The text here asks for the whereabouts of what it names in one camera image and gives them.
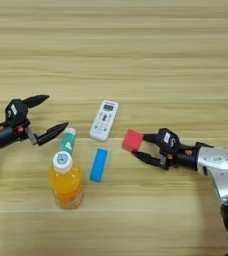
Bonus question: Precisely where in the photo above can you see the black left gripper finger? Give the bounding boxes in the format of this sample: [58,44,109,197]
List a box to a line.
[21,94,50,109]
[35,121,69,147]

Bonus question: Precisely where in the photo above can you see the white remote control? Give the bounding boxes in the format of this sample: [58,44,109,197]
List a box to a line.
[89,99,120,142]

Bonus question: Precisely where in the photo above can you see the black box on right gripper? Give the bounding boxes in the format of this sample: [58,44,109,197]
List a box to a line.
[156,127,181,155]

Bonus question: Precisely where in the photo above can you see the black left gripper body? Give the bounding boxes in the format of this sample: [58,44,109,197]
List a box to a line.
[0,119,39,149]

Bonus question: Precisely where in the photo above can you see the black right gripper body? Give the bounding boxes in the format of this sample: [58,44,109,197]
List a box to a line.
[159,144,201,171]

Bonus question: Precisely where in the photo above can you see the red cube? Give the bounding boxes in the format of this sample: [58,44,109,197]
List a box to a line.
[121,129,144,153]

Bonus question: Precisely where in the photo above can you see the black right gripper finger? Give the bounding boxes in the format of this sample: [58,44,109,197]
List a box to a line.
[142,133,160,144]
[131,151,163,167]

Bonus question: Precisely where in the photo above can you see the orange juice bottle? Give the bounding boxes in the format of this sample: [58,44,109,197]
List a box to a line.
[47,150,84,211]

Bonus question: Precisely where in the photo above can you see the blue rectangular block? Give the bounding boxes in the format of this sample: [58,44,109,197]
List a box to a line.
[89,148,109,183]

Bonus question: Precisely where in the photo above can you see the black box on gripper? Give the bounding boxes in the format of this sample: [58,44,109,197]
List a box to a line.
[156,127,181,155]
[5,98,29,128]

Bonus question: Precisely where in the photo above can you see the green and white tube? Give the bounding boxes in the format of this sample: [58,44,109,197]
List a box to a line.
[59,127,77,156]

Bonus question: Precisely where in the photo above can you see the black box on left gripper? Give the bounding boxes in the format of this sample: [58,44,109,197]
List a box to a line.
[5,98,29,128]

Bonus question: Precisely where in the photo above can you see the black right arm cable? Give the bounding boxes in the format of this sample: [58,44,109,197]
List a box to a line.
[195,141,214,149]

